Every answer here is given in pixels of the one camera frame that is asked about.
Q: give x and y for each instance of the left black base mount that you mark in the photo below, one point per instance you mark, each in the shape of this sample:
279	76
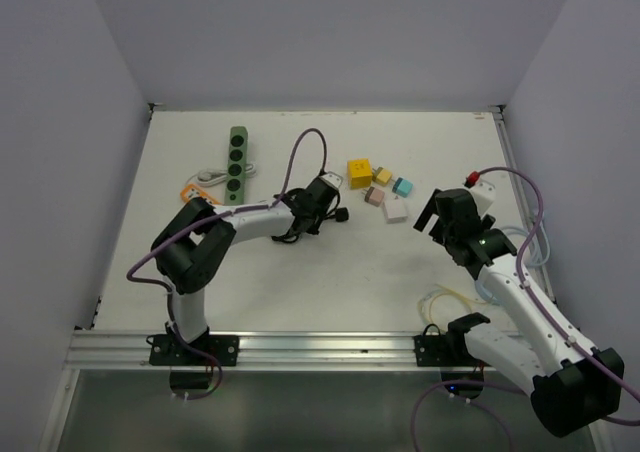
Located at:
167	351

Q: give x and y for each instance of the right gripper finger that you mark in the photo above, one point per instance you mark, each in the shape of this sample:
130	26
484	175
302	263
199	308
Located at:
429	211
440	232

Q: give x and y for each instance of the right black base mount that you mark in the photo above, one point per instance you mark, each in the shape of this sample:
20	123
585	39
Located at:
443	349

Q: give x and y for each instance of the green power strip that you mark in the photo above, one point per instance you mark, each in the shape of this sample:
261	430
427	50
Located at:
236	166

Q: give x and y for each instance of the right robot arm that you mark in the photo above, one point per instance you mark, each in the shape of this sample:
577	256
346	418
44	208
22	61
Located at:
570	382

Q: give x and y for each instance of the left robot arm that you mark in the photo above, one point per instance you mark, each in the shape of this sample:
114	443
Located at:
190	250

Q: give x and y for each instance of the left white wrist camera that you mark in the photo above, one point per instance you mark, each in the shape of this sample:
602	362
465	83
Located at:
332	179

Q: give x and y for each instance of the orange power strip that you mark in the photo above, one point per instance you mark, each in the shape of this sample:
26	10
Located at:
192	191

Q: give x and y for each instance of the aluminium rail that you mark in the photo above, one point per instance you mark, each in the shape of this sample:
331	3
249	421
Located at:
258	351

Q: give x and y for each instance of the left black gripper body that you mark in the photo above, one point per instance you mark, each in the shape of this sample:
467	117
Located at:
317	220

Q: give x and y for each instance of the white plug adapter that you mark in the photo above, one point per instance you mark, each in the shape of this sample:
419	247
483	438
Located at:
395	211

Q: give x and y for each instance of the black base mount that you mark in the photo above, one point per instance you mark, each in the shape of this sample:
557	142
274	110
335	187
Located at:
443	349
167	351

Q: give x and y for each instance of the blue plug adapter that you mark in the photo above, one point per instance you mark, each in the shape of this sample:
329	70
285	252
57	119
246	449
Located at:
402	187

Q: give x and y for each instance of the pale yellow plug adapter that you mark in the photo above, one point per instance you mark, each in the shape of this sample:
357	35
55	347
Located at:
382	176

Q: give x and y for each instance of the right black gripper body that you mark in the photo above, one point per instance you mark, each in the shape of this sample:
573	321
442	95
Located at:
486	220

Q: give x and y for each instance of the yellow cube socket adapter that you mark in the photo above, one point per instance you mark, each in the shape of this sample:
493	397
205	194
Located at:
359	173

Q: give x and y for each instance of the pink plug adapter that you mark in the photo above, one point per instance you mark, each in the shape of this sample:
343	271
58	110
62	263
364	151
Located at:
374	196

